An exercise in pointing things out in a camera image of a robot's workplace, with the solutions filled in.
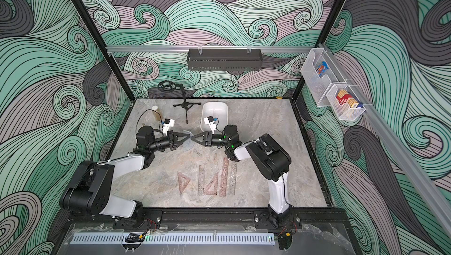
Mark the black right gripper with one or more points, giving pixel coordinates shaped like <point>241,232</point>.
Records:
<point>208,138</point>

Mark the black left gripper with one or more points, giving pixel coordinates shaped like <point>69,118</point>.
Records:
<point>170,137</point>

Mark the clear semicircle protractor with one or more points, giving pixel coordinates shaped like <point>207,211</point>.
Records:
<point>188,144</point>

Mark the white plastic storage box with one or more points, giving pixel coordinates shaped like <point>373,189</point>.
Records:
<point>219,111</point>

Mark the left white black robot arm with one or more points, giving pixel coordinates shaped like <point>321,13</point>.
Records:
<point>89,191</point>

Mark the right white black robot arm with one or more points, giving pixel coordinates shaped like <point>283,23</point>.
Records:
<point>271,160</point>

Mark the red box in bin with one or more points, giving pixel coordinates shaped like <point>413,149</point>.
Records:
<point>343,97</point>

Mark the spice jar with white lid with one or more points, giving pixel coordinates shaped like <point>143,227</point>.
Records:
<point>157,113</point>

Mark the long clear ruler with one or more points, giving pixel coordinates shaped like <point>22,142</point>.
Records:
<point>232,178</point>

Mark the pink set square left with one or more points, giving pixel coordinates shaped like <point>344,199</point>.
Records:
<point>183,182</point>

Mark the black tripod headphone stand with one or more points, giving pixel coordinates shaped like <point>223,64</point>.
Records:
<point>169,86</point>

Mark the long pink ruler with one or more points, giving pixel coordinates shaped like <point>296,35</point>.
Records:
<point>224,177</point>

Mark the blue red packet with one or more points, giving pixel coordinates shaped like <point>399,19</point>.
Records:
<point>321,68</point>

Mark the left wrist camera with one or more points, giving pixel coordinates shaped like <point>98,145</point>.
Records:
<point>167,125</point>

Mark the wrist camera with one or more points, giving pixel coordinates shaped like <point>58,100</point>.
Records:
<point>211,122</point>
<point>167,125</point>

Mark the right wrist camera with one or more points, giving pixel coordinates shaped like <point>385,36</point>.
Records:
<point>211,122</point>

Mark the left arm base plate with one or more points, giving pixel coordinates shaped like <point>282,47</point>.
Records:
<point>148,218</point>

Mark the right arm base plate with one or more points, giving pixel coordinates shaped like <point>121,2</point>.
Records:
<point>270,220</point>

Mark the white slotted cable duct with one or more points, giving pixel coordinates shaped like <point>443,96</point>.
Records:
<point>177,238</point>

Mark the black front frame beam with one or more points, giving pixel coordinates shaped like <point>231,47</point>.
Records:
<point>227,215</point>

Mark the clear wall bin upper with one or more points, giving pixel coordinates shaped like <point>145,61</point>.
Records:
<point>318,87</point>

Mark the clear wall bin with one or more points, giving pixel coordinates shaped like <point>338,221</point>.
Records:
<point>344,112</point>
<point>318,87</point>

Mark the clear wall bin lower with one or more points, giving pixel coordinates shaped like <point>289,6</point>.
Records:
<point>344,112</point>

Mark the black vertical frame post left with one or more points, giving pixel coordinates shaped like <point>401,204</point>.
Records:
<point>100,43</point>

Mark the black vertical frame post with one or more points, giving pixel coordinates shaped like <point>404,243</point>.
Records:
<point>100,43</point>
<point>326,33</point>

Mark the black vertical frame post right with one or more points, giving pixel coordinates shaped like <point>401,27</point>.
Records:
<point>326,33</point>

